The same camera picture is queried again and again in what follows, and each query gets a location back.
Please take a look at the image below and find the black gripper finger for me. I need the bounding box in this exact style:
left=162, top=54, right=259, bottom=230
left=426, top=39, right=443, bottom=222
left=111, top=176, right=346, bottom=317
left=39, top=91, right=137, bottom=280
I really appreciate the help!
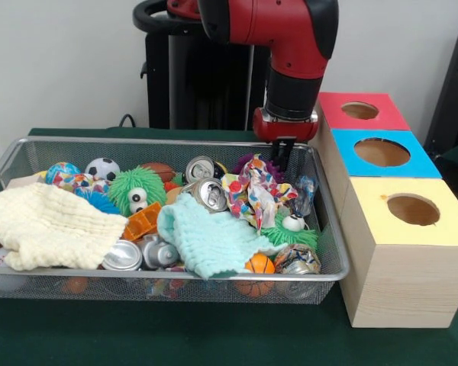
left=282, top=137, right=295, bottom=172
left=270, top=139, right=285, bottom=169

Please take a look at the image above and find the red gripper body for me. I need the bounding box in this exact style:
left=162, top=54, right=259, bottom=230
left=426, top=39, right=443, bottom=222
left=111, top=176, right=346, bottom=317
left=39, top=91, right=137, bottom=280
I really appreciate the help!
left=251, top=108, right=320, bottom=144

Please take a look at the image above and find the purple spiky ball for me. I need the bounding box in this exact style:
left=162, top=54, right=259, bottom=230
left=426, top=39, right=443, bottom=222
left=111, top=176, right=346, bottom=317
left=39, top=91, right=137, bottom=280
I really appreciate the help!
left=231, top=152, right=286, bottom=183

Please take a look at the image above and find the colourful dotted cloth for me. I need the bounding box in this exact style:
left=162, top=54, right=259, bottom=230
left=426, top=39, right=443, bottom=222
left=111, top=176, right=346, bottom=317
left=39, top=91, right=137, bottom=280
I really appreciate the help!
left=221, top=153, right=299, bottom=236

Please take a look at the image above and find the clear mesh bin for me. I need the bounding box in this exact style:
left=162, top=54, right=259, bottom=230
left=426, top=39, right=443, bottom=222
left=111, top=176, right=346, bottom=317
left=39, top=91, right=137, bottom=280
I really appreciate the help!
left=0, top=136, right=350, bottom=305

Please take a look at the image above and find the wooden box with three holes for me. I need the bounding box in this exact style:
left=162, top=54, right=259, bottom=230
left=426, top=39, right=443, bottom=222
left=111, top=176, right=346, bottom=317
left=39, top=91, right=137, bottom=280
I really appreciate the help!
left=308, top=91, right=458, bottom=329

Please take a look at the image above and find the silver drink can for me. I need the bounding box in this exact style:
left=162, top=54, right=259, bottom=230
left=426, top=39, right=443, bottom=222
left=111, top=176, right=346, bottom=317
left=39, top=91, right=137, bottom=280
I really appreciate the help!
left=182, top=177, right=230, bottom=214

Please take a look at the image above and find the green spiky googly-eyed ball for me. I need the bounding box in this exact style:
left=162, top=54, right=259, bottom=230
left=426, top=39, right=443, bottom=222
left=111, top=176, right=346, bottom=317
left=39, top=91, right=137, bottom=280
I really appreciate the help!
left=261, top=213, right=320, bottom=252
left=107, top=165, right=168, bottom=218

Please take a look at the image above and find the mint knitted cloth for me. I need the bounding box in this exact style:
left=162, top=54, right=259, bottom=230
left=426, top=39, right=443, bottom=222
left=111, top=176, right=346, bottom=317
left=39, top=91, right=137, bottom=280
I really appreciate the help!
left=156, top=192, right=287, bottom=281

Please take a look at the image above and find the small brown football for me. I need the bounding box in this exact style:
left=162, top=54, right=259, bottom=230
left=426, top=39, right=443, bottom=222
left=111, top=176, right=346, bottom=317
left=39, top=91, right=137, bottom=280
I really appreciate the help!
left=140, top=162, right=176, bottom=183

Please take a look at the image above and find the small soccer ball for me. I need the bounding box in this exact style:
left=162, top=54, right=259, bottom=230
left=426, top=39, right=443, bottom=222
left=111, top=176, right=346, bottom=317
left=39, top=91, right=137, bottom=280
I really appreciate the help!
left=84, top=157, right=121, bottom=181

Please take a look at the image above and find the black upright stand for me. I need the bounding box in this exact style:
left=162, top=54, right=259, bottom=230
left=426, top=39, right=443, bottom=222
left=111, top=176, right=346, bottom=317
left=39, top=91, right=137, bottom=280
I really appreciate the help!
left=423, top=24, right=458, bottom=153

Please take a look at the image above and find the blue spiky ball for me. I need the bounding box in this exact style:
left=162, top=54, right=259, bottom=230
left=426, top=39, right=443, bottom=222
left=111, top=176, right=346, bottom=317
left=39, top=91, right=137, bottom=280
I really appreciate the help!
left=76, top=189, right=121, bottom=215

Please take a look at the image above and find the cream knitted cloth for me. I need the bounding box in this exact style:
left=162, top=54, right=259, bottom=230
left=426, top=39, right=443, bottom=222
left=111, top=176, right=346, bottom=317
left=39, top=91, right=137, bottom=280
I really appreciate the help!
left=0, top=181, right=130, bottom=272

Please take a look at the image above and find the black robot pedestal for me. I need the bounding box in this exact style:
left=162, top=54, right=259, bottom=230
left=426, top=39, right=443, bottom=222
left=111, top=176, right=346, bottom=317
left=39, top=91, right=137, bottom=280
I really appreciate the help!
left=132, top=0, right=272, bottom=131

